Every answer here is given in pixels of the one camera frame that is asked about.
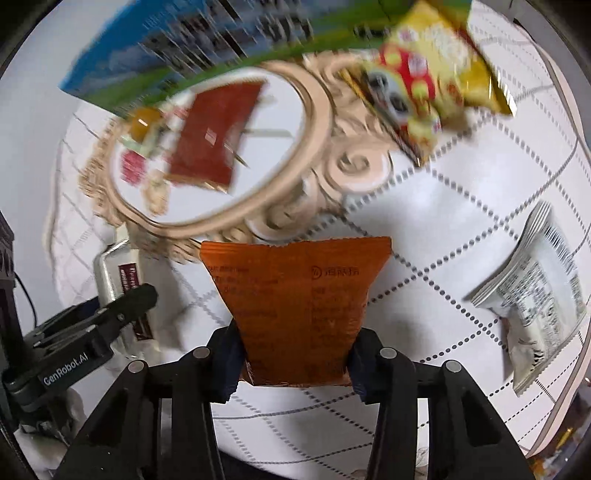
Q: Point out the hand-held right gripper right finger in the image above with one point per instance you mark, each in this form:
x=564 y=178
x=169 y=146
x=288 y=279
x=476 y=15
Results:
x=362 y=364

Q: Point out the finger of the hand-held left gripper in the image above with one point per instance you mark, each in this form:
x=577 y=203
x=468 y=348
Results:
x=129 y=307

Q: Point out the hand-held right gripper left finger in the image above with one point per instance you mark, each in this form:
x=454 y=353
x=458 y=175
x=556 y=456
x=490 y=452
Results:
x=228 y=364

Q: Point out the white snack packet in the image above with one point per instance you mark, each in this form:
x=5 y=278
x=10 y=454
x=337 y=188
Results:
x=111 y=272

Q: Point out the orange snack packet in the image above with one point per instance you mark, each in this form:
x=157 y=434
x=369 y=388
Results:
x=295 y=300

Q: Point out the printed cardboard box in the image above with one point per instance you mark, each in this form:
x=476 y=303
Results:
x=184 y=46

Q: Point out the white diamond pattern quilt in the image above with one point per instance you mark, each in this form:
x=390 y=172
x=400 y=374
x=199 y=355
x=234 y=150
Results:
x=461 y=221

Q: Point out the silver printed snack packet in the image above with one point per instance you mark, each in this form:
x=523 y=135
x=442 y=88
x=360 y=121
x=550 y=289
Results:
x=540 y=295

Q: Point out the dark red snack packet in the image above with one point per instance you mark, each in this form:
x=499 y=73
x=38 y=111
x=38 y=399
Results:
x=212 y=134

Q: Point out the yellow panda snack packet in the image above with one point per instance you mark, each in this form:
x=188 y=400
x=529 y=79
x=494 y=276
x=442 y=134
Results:
x=438 y=60

